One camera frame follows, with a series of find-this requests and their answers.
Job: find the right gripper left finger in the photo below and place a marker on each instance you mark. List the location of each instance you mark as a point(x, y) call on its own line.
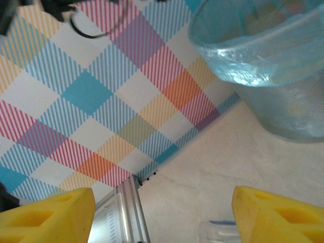
point(45, 222)

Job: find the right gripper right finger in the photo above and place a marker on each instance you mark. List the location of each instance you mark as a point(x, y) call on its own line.
point(278, 220)

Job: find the clear bottle blue label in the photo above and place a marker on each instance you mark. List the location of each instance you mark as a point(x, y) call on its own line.
point(217, 233)

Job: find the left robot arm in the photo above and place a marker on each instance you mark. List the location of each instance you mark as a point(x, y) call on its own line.
point(7, 12)

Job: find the metal mesh bin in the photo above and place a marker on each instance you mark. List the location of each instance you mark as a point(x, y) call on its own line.
point(291, 111)

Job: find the teal plastic bin liner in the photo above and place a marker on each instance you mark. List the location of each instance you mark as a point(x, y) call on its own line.
point(253, 50)

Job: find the aluminium floor rail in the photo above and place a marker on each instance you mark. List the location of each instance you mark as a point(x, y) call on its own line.
point(121, 215)

